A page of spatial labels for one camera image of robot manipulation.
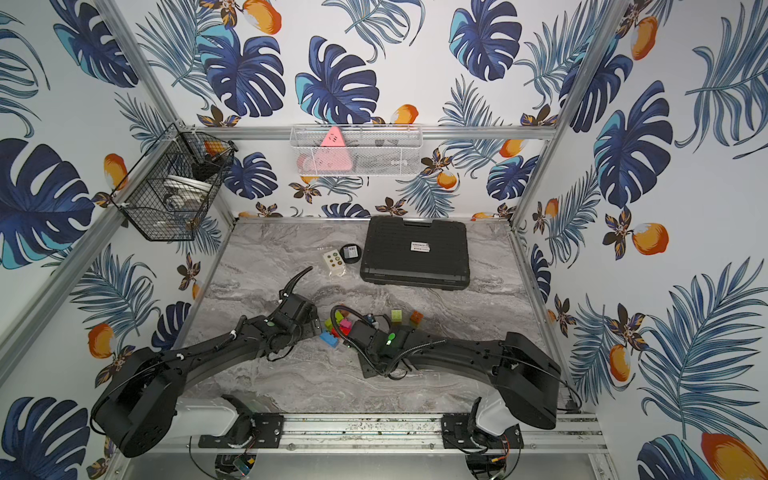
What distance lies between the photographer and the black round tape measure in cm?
110

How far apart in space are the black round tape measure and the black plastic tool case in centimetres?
2

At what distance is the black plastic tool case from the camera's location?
0.98 meters
